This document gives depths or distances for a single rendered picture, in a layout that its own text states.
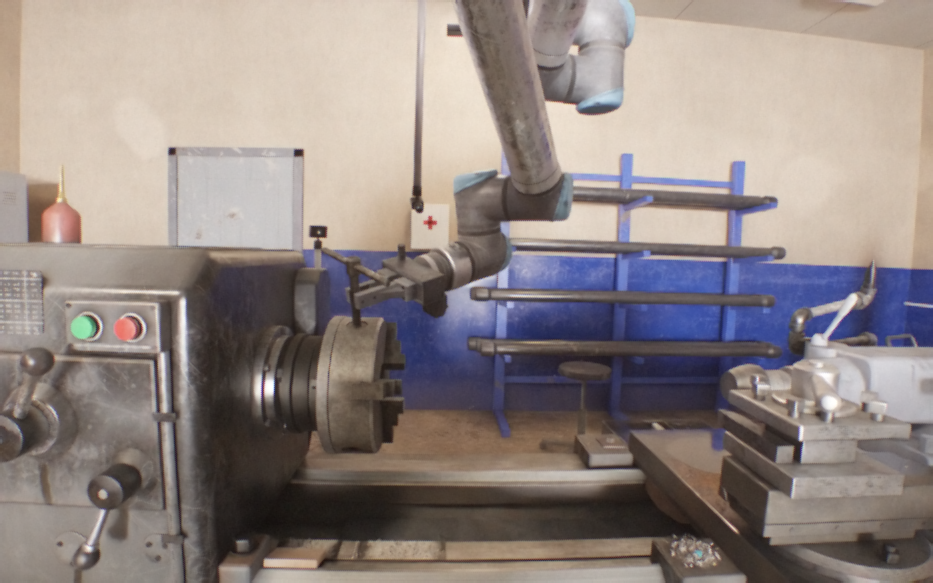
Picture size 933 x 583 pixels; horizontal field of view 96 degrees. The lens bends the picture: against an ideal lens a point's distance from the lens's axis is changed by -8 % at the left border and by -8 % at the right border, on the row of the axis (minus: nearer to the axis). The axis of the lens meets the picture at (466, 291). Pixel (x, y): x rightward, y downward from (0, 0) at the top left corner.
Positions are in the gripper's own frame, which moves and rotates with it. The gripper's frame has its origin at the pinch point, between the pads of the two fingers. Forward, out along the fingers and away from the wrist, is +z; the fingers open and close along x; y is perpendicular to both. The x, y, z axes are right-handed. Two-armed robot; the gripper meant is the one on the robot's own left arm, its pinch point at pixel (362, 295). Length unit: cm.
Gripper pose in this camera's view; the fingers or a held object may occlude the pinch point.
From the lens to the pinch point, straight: 81.7
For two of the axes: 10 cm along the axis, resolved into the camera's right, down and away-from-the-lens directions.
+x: 6.7, 3.3, -6.7
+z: -7.4, 2.8, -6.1
